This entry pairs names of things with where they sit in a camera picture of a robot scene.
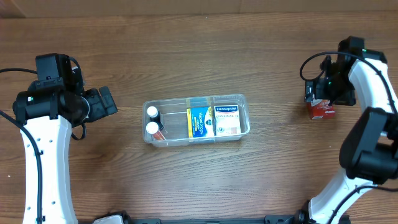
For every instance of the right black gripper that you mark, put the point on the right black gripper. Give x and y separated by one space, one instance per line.
321 93

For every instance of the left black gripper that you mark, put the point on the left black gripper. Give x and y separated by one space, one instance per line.
106 99

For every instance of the red small box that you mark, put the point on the red small box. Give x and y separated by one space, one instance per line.
320 109

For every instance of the black bottle white cap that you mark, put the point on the black bottle white cap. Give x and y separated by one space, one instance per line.
155 116

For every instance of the orange bottle white cap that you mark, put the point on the orange bottle white cap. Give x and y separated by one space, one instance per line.
153 129

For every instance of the blue yellow box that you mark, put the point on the blue yellow box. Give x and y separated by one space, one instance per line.
200 122

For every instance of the white plaster box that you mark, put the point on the white plaster box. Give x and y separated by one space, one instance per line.
227 120

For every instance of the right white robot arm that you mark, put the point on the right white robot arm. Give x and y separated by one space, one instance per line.
368 155

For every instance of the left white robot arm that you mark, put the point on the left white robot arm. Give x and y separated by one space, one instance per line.
47 117

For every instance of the clear plastic container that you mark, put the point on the clear plastic container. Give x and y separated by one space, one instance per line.
174 118

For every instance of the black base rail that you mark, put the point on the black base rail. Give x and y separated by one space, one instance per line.
123 217

